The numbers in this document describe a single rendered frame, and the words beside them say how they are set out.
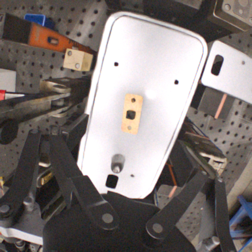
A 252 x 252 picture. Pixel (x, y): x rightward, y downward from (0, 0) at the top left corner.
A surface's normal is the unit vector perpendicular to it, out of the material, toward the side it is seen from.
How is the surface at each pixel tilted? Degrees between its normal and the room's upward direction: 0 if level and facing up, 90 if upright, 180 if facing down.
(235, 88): 0
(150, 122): 0
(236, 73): 0
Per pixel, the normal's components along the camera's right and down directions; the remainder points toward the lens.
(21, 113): 0.94, 0.32
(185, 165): -0.96, -0.27
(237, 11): -0.07, 0.34
